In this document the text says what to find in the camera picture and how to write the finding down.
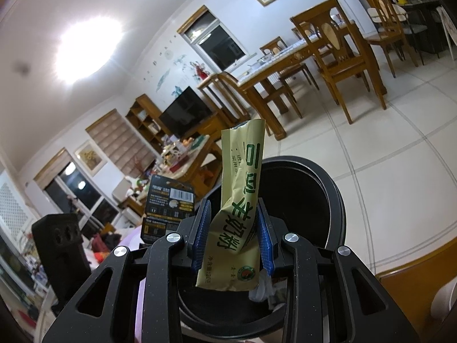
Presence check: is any black television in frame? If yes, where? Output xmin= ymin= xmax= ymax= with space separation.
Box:
xmin=158 ymin=86 xmax=211 ymax=140

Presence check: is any wooden bookshelf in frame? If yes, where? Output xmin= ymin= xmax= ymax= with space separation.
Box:
xmin=125 ymin=94 xmax=172 ymax=154

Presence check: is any round ceiling light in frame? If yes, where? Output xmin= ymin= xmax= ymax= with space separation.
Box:
xmin=53 ymin=14 xmax=125 ymax=83

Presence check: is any white crumpled wrapper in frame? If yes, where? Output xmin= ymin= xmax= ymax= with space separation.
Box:
xmin=248 ymin=272 xmax=286 ymax=308

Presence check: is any pile of dark clothes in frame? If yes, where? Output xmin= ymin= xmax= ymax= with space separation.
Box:
xmin=91 ymin=232 xmax=124 ymax=261

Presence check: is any black battery card pack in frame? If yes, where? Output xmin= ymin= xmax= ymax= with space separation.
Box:
xmin=141 ymin=175 xmax=195 ymax=244

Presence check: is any white cup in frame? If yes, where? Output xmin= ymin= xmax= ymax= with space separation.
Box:
xmin=430 ymin=280 xmax=457 ymax=320

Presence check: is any wooden television cabinet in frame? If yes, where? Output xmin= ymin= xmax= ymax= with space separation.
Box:
xmin=179 ymin=109 xmax=229 ymax=143

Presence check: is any brown window blind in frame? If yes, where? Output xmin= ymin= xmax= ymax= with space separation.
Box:
xmin=86 ymin=109 xmax=159 ymax=176

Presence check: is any wooden side table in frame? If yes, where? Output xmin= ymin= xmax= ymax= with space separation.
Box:
xmin=375 ymin=239 xmax=457 ymax=343

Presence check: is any wooden coffee table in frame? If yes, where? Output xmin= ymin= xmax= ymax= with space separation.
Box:
xmin=157 ymin=134 xmax=224 ymax=195

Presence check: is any black trash bin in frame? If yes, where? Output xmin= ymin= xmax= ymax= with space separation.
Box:
xmin=175 ymin=155 xmax=347 ymax=342

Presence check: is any wooden dining chair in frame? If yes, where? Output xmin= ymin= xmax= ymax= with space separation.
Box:
xmin=290 ymin=0 xmax=388 ymax=124
xmin=259 ymin=37 xmax=320 ymax=91
xmin=218 ymin=71 xmax=303 ymax=120
xmin=368 ymin=0 xmax=419 ymax=78

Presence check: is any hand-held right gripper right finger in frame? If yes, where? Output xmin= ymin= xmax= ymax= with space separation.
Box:
xmin=257 ymin=200 xmax=420 ymax=343

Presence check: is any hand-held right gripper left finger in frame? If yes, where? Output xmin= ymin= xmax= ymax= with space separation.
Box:
xmin=42 ymin=198 xmax=213 ymax=343

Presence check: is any dark wall window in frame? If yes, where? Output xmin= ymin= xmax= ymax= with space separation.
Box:
xmin=177 ymin=5 xmax=258 ymax=75

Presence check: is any large balcony window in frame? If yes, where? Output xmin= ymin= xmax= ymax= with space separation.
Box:
xmin=34 ymin=148 xmax=120 ymax=229

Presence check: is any yellow powder sachet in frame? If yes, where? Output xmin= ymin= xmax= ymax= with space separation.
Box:
xmin=196 ymin=119 xmax=266 ymax=292

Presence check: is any tall wooden stand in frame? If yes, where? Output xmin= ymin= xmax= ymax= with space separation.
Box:
xmin=197 ymin=73 xmax=247 ymax=131

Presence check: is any pile of table clutter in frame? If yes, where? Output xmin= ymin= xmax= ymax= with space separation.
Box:
xmin=153 ymin=134 xmax=209 ymax=176

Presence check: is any framed sunflower picture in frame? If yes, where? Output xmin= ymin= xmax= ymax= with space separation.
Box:
xmin=74 ymin=139 xmax=108 ymax=176

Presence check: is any dark glass table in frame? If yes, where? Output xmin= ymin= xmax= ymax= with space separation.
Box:
xmin=393 ymin=0 xmax=447 ymax=58

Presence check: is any white box appliance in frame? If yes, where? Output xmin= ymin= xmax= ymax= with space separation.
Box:
xmin=111 ymin=179 xmax=138 ymax=204

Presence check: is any wooden dining table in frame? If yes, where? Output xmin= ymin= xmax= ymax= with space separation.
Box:
xmin=237 ymin=21 xmax=358 ymax=141

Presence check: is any wooden doorway frame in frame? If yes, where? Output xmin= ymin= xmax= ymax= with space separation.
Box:
xmin=344 ymin=0 xmax=379 ymax=36

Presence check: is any white lattice radiator cover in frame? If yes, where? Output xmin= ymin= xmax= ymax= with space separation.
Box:
xmin=0 ymin=182 xmax=34 ymax=236

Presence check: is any red wall decoration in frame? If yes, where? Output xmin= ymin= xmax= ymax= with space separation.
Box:
xmin=191 ymin=61 xmax=209 ymax=79

